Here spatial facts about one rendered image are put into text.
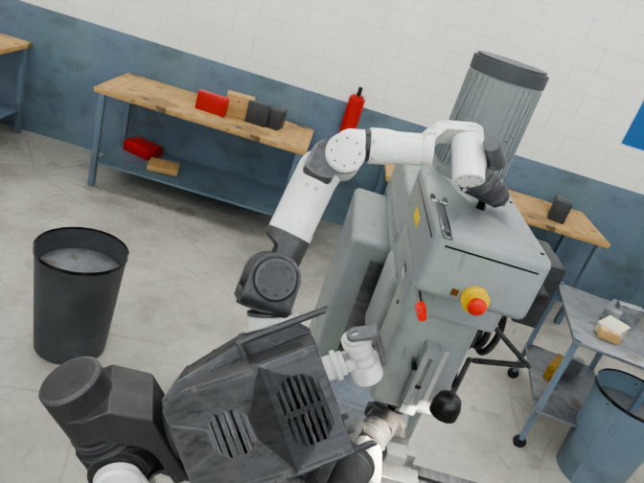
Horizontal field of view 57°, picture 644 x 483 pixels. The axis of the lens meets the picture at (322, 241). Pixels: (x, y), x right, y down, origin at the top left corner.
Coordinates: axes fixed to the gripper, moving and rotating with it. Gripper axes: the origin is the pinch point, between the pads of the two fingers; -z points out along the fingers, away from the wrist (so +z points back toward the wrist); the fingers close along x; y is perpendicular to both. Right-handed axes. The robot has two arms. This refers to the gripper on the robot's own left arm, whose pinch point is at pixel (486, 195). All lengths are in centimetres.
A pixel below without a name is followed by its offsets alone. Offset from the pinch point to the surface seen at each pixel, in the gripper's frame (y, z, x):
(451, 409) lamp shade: -47, -13, 18
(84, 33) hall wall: 13, -190, -472
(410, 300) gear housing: -31.0, 0.6, -0.7
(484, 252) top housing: -14.5, 13.5, 11.5
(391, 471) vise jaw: -75, -42, 8
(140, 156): -52, -247, -384
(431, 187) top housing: -4.7, 0.6, -12.5
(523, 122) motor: 23.4, -8.5, -5.5
